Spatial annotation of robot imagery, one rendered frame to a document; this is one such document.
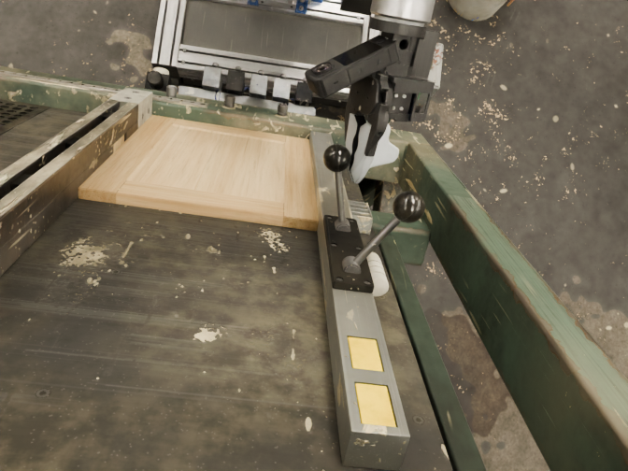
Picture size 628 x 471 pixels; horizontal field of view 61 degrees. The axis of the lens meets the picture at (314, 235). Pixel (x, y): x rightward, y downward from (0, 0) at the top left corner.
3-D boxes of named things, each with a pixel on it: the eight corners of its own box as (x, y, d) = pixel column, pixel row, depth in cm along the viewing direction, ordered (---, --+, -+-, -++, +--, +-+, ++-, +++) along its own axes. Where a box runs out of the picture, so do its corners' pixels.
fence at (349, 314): (328, 149, 131) (331, 134, 130) (399, 471, 46) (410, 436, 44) (307, 147, 131) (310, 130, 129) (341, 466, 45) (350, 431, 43)
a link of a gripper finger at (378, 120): (379, 160, 69) (395, 92, 66) (369, 160, 69) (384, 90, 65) (363, 149, 73) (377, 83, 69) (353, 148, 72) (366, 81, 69)
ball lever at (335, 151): (354, 227, 80) (348, 139, 74) (357, 238, 76) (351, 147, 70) (329, 230, 80) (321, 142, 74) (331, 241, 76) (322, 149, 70)
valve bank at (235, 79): (321, 100, 165) (335, 67, 141) (316, 145, 163) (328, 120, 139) (156, 73, 159) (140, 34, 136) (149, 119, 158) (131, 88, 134)
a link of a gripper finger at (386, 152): (394, 191, 74) (410, 125, 70) (357, 191, 72) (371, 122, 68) (384, 182, 77) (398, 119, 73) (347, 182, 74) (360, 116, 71)
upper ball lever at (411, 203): (354, 274, 69) (427, 198, 65) (358, 290, 66) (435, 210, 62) (332, 258, 68) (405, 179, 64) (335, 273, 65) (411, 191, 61)
